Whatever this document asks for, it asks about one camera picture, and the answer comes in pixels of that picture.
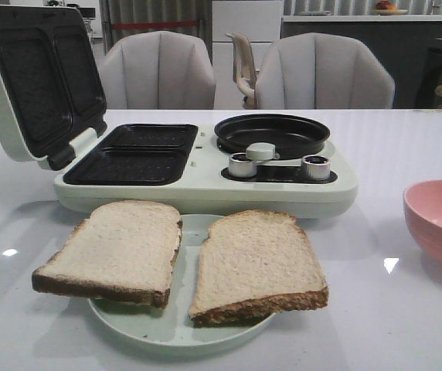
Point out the beige office chair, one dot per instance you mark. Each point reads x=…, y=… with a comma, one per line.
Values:
x=244, y=71

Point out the right grey upholstered chair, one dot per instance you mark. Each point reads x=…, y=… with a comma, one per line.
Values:
x=322, y=71

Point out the left silver control knob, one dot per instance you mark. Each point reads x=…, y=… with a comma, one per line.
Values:
x=241, y=167

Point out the white cabinet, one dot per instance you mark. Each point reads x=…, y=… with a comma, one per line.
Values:
x=260, y=22

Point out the bread slice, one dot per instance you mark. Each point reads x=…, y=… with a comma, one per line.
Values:
x=253, y=264
x=124, y=251

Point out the right silver control knob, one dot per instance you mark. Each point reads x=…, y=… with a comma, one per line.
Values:
x=315, y=167

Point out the fruit plate on counter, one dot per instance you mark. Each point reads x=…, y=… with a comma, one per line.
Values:
x=386, y=7

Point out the black round frying pan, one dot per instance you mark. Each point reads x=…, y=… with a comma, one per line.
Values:
x=293, y=136

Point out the left grey upholstered chair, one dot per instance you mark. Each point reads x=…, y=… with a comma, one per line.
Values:
x=159, y=70

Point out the grey upholstered chair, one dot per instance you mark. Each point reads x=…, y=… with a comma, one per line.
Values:
x=322, y=71
x=159, y=70

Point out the green sandwich maker lid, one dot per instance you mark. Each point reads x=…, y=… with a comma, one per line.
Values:
x=50, y=89

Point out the green round plate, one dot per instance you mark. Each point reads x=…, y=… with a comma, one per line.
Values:
x=170, y=331

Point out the silver control knob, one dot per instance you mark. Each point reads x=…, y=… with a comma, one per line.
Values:
x=241, y=167
x=315, y=167

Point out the dark counter with white top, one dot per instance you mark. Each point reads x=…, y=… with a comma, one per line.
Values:
x=408, y=46

